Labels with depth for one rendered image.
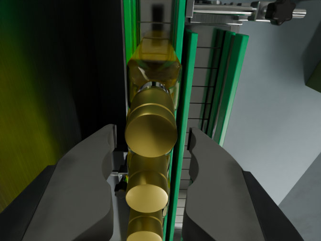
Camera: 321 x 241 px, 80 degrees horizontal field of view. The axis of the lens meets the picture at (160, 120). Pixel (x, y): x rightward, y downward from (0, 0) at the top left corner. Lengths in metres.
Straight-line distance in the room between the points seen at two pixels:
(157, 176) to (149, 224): 0.06
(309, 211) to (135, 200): 2.55
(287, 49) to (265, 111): 0.17
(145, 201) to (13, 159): 0.12
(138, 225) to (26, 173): 0.12
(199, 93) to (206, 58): 0.07
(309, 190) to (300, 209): 0.28
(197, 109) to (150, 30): 0.19
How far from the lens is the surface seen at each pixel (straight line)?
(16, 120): 0.22
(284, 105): 0.68
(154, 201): 0.16
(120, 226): 0.73
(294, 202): 2.47
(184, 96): 0.33
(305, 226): 2.87
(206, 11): 0.31
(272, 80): 0.62
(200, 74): 0.41
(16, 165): 0.22
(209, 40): 0.40
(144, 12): 0.38
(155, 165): 0.17
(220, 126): 0.37
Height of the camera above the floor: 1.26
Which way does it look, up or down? 61 degrees down
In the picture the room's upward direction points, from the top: 179 degrees clockwise
